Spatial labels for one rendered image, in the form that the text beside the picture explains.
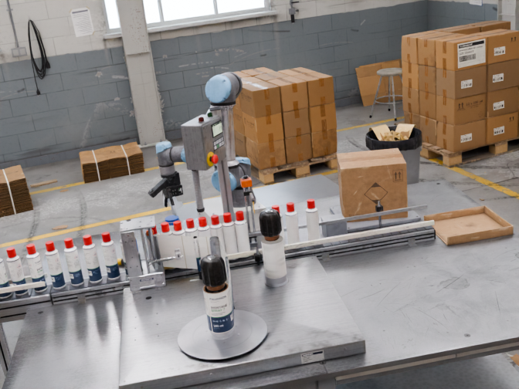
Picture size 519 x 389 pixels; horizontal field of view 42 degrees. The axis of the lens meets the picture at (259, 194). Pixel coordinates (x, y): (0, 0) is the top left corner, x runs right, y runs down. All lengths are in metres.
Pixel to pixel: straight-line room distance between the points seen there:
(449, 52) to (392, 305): 4.02
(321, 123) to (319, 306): 4.14
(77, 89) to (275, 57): 2.44
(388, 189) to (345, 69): 5.95
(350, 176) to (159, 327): 1.18
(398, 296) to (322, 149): 4.06
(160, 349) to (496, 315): 1.16
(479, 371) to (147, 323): 1.55
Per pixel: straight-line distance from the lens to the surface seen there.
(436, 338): 2.37
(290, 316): 2.43
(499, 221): 3.21
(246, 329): 2.36
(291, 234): 2.88
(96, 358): 2.49
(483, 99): 6.55
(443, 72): 6.40
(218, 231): 2.81
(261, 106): 6.20
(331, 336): 2.30
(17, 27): 8.01
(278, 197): 3.66
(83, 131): 8.21
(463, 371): 3.29
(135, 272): 2.73
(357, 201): 3.18
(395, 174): 3.15
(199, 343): 2.33
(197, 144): 2.72
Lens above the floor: 2.11
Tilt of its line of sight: 20 degrees down
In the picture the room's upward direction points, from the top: 6 degrees counter-clockwise
